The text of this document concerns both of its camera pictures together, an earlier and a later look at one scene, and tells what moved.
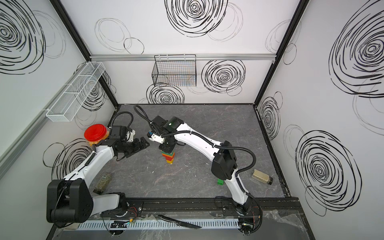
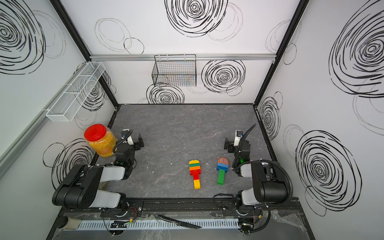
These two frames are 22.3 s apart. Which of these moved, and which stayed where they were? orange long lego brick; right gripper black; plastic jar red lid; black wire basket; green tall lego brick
Moved: orange long lego brick; right gripper black
Stayed: black wire basket; green tall lego brick; plastic jar red lid
